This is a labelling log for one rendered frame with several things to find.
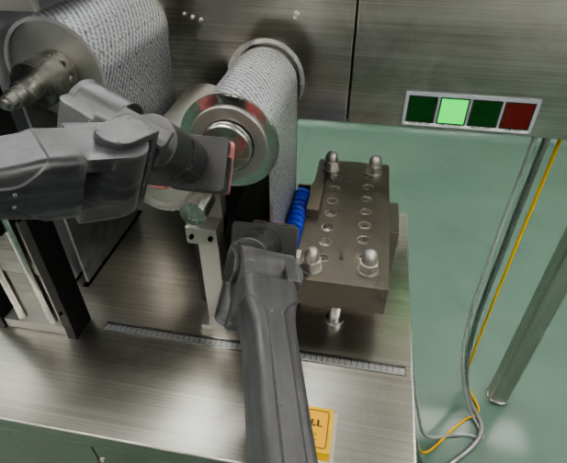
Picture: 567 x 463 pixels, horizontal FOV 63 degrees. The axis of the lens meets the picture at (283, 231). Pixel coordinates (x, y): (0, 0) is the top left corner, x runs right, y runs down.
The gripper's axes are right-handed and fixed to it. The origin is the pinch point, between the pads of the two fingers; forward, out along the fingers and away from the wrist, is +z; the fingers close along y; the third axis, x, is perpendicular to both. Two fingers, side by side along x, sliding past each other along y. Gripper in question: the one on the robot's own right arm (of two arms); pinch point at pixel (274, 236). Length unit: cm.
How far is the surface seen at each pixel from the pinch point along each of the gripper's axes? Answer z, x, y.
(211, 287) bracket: -1.6, -10.1, -9.9
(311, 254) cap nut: -3.4, -1.8, 6.9
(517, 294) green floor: 146, -39, 92
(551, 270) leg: 63, -11, 71
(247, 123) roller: -13.4, 17.7, -2.9
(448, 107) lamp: 19.6, 26.1, 29.0
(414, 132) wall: 279, 40, 51
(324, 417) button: -13.1, -24.0, 12.2
